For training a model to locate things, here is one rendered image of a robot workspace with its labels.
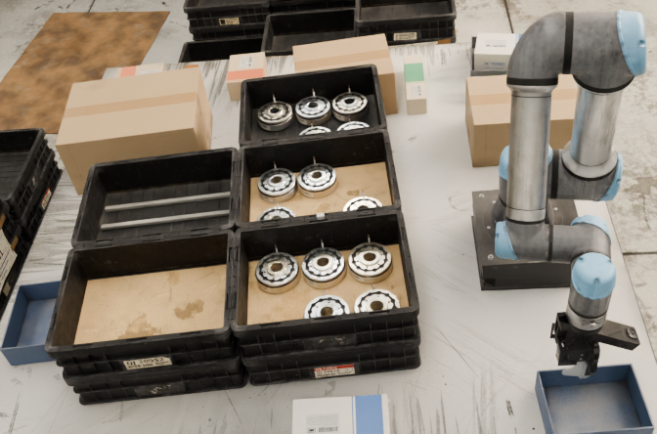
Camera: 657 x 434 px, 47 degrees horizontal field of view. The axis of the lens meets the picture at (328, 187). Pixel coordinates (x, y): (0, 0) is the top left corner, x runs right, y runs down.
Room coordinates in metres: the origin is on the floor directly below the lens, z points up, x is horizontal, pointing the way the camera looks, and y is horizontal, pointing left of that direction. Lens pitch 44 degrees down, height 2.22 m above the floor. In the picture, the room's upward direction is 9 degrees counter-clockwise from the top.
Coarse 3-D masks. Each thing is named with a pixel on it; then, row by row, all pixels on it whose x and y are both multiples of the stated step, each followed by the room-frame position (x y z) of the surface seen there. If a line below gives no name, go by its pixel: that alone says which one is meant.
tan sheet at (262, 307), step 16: (304, 256) 1.23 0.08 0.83; (400, 256) 1.19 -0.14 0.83; (400, 272) 1.14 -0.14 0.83; (256, 288) 1.15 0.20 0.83; (304, 288) 1.13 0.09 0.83; (320, 288) 1.13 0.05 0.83; (336, 288) 1.12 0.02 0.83; (352, 288) 1.11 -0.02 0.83; (368, 288) 1.10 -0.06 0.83; (384, 288) 1.10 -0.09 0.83; (400, 288) 1.09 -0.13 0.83; (256, 304) 1.11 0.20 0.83; (272, 304) 1.10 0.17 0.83; (288, 304) 1.09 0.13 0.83; (304, 304) 1.09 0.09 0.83; (352, 304) 1.07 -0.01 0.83; (400, 304) 1.05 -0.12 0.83; (256, 320) 1.06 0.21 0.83; (272, 320) 1.06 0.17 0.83; (288, 320) 1.05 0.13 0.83
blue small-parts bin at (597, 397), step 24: (552, 384) 0.86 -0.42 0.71; (576, 384) 0.85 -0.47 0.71; (600, 384) 0.85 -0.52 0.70; (624, 384) 0.84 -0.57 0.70; (552, 408) 0.81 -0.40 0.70; (576, 408) 0.80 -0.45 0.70; (600, 408) 0.79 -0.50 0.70; (624, 408) 0.79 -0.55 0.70; (552, 432) 0.72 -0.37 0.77; (576, 432) 0.72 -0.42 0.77; (600, 432) 0.71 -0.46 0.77; (624, 432) 0.71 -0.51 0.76; (648, 432) 0.70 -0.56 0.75
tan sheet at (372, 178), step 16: (336, 176) 1.50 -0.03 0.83; (352, 176) 1.49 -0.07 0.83; (368, 176) 1.48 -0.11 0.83; (384, 176) 1.47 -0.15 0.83; (256, 192) 1.48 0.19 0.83; (336, 192) 1.44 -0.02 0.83; (352, 192) 1.43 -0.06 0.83; (368, 192) 1.42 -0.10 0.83; (384, 192) 1.41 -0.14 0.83; (256, 208) 1.42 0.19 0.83; (288, 208) 1.40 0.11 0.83; (304, 208) 1.39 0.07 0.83; (320, 208) 1.39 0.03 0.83; (336, 208) 1.38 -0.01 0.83
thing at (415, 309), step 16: (272, 224) 1.26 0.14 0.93; (288, 224) 1.25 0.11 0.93; (304, 224) 1.24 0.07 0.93; (400, 224) 1.20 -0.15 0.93; (240, 240) 1.22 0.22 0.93; (240, 256) 1.18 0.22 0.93; (416, 304) 0.97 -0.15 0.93; (304, 320) 0.97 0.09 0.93; (320, 320) 0.96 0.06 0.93; (336, 320) 0.96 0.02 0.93; (352, 320) 0.95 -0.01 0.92; (368, 320) 0.95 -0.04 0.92; (384, 320) 0.95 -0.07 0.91; (240, 336) 0.97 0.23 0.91
